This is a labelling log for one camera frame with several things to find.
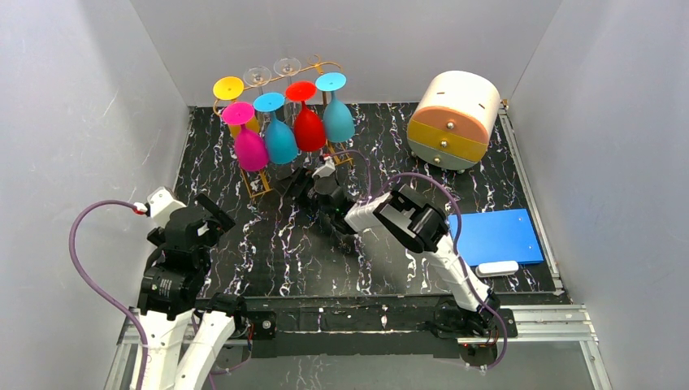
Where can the red wine glass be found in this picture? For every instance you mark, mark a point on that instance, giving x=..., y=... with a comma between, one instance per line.
x=308, y=128

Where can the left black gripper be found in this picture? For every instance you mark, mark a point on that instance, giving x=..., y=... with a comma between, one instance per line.
x=203, y=216

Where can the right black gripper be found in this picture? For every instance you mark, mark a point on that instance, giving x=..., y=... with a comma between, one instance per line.
x=310, y=190

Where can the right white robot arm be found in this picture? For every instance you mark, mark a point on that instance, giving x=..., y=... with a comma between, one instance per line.
x=410, y=218

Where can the clear wine glass right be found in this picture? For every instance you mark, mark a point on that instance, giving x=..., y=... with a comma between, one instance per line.
x=287, y=68

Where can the clear wine glass left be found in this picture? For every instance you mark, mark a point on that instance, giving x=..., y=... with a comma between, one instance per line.
x=257, y=78

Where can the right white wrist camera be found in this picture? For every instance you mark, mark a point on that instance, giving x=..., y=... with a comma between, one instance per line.
x=327, y=167

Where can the blue flat board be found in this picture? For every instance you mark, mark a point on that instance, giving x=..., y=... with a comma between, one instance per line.
x=497, y=236

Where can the teal blue wine glass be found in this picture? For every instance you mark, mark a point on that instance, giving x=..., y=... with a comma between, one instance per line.
x=278, y=136

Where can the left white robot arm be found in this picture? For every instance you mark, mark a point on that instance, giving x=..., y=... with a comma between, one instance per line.
x=181, y=340

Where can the magenta wine glass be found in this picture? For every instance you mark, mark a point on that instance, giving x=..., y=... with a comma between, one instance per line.
x=250, y=148

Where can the light blue wine glass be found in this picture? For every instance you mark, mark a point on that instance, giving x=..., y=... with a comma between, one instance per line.
x=337, y=118

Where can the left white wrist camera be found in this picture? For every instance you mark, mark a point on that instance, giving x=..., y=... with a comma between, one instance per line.
x=159, y=206

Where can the clear wine glass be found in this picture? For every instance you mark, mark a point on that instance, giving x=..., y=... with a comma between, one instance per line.
x=287, y=68
x=257, y=78

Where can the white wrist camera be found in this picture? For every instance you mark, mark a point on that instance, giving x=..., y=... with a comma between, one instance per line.
x=159, y=206
x=327, y=167

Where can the small white bar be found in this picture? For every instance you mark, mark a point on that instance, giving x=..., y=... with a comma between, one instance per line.
x=496, y=269

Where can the round pastel drawer cabinet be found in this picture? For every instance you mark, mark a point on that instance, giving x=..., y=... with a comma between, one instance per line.
x=453, y=123

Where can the gold wire wine glass rack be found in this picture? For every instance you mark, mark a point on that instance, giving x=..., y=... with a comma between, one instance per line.
x=258, y=183

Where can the yellow wine glass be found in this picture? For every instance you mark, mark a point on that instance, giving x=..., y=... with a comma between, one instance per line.
x=228, y=89

